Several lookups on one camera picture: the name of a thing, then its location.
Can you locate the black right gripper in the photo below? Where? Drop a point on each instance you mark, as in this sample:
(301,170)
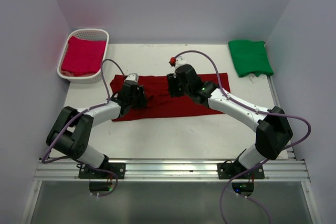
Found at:
(173,86)

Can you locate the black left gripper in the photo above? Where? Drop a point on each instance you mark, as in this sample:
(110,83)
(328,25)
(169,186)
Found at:
(140,96)

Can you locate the dark red t shirt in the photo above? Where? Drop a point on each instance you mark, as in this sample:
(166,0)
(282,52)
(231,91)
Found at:
(161,105)

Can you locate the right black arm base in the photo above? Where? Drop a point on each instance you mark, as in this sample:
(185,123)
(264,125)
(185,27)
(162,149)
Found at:
(229,169)

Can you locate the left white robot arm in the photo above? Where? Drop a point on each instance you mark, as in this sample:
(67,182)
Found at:
(71,131)

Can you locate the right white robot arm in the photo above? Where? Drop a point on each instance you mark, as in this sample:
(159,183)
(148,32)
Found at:
(272,129)

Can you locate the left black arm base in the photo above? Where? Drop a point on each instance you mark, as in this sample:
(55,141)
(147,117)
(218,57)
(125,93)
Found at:
(111,170)

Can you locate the folded pink t shirt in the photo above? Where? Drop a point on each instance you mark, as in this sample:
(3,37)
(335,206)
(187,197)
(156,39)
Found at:
(83,57)

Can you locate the folded green t shirt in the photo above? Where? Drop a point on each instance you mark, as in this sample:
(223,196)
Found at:
(250,57)

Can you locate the white perforated plastic basket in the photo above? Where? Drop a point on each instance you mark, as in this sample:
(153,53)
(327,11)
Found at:
(86,34)

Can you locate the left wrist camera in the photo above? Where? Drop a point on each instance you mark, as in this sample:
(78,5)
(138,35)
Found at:
(133,77)

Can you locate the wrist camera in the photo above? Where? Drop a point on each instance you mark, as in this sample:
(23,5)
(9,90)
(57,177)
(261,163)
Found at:
(133,77)
(177,62)

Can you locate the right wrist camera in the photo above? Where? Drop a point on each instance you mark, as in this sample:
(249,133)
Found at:
(177,62)

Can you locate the aluminium mounting rail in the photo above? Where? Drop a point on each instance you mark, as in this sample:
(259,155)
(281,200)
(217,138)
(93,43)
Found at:
(176,170)

